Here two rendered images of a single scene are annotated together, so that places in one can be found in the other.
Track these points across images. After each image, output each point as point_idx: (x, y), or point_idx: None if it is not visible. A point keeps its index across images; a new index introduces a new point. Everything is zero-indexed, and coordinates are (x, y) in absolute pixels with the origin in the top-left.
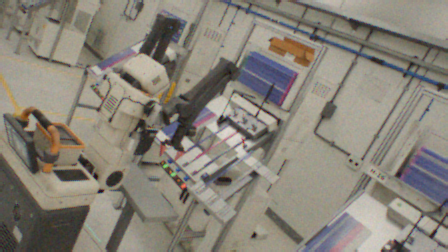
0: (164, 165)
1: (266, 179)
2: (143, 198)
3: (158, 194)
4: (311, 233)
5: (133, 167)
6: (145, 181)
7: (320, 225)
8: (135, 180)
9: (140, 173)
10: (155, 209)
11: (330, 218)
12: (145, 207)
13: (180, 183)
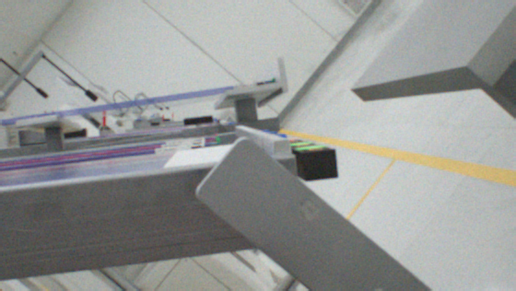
0: (314, 147)
1: (78, 125)
2: (428, 14)
3: (386, 73)
4: (130, 135)
5: (468, 39)
6: (421, 55)
7: (104, 138)
8: (453, 17)
9: (439, 55)
10: (402, 33)
11: (78, 140)
12: (425, 7)
13: (293, 140)
